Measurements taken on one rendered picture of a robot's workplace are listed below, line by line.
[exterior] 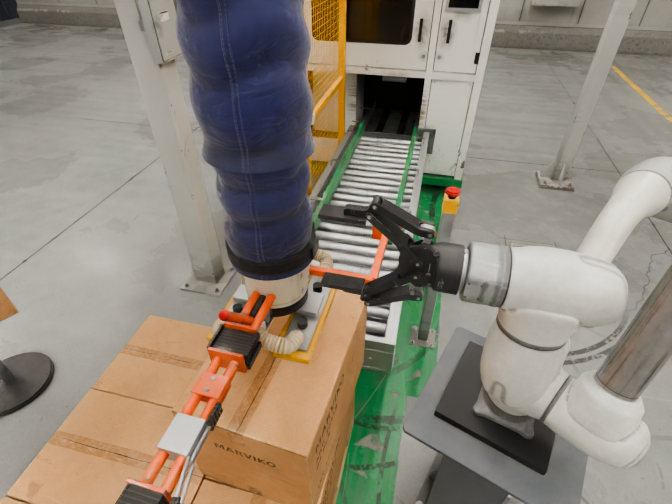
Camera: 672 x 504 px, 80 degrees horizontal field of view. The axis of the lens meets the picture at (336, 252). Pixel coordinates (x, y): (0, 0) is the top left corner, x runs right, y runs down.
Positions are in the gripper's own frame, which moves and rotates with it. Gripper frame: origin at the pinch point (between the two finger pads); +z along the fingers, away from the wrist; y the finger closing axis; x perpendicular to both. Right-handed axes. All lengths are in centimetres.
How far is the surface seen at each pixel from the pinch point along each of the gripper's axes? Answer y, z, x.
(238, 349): 32.9, 21.1, 0.3
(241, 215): 8.5, 24.0, 16.4
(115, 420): 103, 85, 6
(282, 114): -12.9, 14.0, 19.7
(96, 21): 146, 858, 908
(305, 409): 63, 9, 7
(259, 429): 63, 19, -2
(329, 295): 46, 10, 33
